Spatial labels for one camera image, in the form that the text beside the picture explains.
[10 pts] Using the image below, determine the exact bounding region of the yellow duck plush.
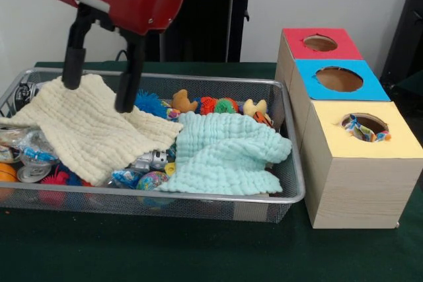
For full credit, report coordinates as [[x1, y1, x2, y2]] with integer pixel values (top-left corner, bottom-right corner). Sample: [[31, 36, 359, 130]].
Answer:
[[243, 98, 268, 118]]

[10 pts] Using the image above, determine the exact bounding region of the orange ball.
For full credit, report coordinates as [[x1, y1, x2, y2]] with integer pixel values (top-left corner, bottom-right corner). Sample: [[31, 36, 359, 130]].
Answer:
[[0, 162, 17, 183]]

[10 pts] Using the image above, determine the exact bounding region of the small blue spiky ball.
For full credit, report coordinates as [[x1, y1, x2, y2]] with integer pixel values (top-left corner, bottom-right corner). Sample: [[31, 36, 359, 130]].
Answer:
[[64, 171, 85, 187]]

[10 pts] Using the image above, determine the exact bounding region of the pink spiky ball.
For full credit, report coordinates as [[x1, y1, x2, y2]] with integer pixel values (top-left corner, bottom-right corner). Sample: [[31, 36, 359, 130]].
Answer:
[[40, 166, 70, 186]]

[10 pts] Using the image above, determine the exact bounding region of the silver can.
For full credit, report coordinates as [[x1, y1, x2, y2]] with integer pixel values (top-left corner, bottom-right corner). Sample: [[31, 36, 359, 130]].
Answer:
[[16, 164, 53, 183]]

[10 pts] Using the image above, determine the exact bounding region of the dark green side table cloth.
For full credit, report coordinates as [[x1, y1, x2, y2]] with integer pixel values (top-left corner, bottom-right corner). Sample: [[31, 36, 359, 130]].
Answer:
[[379, 69, 423, 111]]

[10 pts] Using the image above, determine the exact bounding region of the shallow silver mesh bin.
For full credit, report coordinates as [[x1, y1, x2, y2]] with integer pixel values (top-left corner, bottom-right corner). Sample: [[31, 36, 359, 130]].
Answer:
[[0, 67, 305, 224]]

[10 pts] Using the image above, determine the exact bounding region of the tiger plush toy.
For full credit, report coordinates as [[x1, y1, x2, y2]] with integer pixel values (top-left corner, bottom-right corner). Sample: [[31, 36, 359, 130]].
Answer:
[[253, 112, 274, 127]]

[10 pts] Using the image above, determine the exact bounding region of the colourful spiky caterpillar toy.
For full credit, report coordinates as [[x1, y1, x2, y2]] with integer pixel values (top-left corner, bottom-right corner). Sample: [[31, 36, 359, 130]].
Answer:
[[193, 96, 239, 114]]

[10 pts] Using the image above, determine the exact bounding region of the colourful knotted cloth toy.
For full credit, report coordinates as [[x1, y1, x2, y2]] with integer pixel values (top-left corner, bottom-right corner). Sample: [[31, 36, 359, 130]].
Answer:
[[342, 114, 393, 143]]

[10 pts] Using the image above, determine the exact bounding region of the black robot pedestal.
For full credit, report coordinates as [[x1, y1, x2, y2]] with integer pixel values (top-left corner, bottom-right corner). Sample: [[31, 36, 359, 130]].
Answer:
[[145, 0, 267, 63]]

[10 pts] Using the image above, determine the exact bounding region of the wooden box with three holes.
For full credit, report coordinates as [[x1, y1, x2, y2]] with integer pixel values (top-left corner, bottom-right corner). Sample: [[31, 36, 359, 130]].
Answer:
[[276, 27, 423, 229]]

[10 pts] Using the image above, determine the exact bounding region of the light blue cloth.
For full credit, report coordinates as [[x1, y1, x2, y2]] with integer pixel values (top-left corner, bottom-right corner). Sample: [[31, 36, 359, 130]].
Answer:
[[153, 112, 293, 196]]

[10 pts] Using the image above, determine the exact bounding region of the cream yellow cloth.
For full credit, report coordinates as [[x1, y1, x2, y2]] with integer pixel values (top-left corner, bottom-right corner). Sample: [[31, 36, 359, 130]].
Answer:
[[0, 73, 184, 187]]

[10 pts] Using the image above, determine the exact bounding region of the globe print ball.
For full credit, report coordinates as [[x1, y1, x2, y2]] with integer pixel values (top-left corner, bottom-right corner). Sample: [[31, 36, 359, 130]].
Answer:
[[135, 171, 170, 192]]

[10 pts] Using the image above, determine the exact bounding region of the brown teddy plush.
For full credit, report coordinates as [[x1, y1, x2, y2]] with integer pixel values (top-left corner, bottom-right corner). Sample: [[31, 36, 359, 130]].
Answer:
[[171, 89, 199, 114]]

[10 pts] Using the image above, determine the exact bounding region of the large blue spiky ball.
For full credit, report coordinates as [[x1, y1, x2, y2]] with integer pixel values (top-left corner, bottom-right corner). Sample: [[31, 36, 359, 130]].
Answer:
[[134, 89, 168, 120]]

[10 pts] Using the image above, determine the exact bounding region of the silver toy robot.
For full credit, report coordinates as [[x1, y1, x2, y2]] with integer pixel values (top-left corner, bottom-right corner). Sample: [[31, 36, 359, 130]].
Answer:
[[130, 150, 168, 172]]

